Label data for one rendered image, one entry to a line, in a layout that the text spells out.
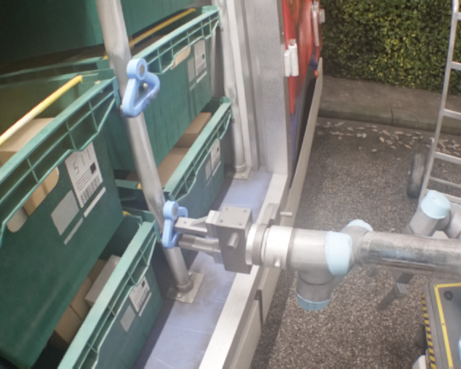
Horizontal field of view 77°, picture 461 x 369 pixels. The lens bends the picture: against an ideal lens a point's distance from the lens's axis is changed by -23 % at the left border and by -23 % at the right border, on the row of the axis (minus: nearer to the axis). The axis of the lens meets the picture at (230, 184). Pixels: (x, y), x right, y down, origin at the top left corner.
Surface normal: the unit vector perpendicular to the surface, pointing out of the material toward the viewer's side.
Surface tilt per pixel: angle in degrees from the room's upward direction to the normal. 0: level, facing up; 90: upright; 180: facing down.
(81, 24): 96
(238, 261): 91
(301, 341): 0
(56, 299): 92
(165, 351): 0
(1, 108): 87
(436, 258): 55
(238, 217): 1
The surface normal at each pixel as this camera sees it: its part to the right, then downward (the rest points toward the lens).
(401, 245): -0.66, -0.59
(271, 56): -0.30, 0.62
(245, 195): -0.11, -0.78
